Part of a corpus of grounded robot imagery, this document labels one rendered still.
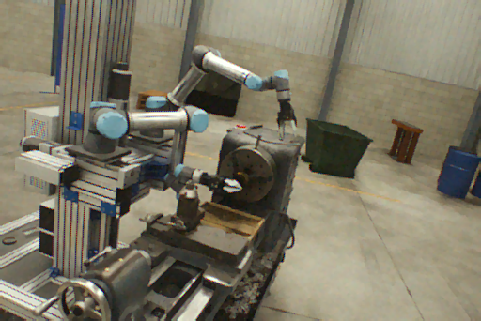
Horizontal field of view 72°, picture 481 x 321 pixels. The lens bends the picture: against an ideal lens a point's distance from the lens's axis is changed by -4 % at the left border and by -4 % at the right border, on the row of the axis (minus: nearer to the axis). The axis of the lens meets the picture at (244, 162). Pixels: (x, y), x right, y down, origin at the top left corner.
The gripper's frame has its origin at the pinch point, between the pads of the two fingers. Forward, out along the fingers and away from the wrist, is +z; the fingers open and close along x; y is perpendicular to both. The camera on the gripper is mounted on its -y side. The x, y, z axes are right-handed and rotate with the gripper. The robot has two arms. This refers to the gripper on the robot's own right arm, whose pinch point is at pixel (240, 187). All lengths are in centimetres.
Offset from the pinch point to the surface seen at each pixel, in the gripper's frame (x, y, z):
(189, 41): 98, -917, -506
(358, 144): -34, -483, 76
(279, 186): -4.8, -35.0, 15.1
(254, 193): -8.3, -19.4, 4.1
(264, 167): 8.4, -19.4, 6.6
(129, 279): 4, 98, 2
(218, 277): -17, 54, 13
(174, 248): -16, 47, -10
